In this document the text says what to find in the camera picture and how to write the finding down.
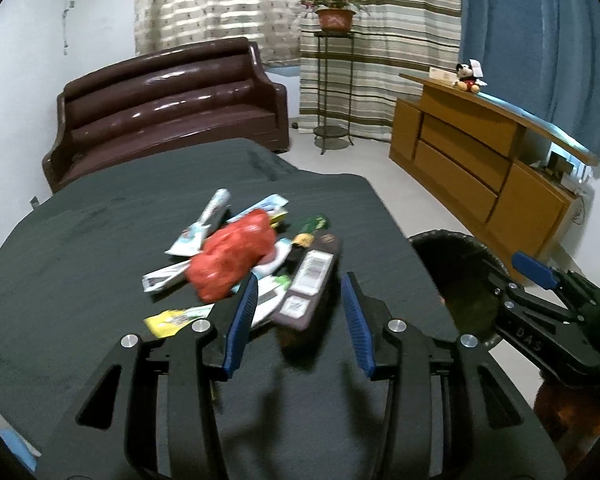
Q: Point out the beige patterned curtain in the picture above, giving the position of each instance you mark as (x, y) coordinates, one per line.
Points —
(205, 5)

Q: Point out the brown leather sofa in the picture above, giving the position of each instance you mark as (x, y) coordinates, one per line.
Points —
(170, 105)

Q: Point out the green brown striped curtain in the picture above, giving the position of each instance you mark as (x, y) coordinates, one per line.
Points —
(405, 35)

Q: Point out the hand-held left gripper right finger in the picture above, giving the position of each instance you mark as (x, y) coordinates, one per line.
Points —
(357, 325)

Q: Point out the small white box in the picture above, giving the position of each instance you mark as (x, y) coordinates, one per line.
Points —
(441, 75)

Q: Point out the dark green packet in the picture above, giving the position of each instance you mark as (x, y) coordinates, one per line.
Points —
(311, 225)

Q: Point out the green white wrapper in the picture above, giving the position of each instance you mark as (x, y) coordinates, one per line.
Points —
(265, 205)

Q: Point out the dark grey table cloth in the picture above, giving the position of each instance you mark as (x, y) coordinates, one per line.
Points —
(80, 270)

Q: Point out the black waste bin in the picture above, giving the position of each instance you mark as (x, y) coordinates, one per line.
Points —
(455, 270)

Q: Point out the mouse plush toy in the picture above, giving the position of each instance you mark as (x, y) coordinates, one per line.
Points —
(466, 77)

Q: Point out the blue curtain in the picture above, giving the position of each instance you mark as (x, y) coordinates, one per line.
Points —
(530, 35)

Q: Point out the dark brown labelled box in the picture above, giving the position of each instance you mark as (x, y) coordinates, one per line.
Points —
(307, 280)

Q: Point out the white toothpaste tube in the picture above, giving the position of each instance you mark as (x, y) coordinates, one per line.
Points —
(205, 220)

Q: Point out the white striped wrapper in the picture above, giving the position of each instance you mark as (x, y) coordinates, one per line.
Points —
(165, 276)

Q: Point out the white blue packet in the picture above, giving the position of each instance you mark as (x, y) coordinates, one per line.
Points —
(270, 296)

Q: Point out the black metal plant stand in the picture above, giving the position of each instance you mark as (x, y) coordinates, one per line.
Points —
(332, 132)

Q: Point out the white wall conduit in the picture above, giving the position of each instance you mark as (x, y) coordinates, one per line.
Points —
(68, 20)

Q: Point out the wooden cabinet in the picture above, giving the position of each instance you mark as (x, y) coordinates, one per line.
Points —
(460, 160)

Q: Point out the red plastic bag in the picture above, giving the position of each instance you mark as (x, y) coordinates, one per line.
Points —
(230, 255)

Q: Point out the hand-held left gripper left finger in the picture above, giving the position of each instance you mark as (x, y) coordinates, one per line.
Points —
(240, 320)

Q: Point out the yellow packet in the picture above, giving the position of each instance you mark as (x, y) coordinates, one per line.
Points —
(172, 320)

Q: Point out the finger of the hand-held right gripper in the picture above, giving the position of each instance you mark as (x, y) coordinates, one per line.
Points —
(532, 267)
(530, 332)

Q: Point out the potted plant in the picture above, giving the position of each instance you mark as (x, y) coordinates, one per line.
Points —
(335, 17)

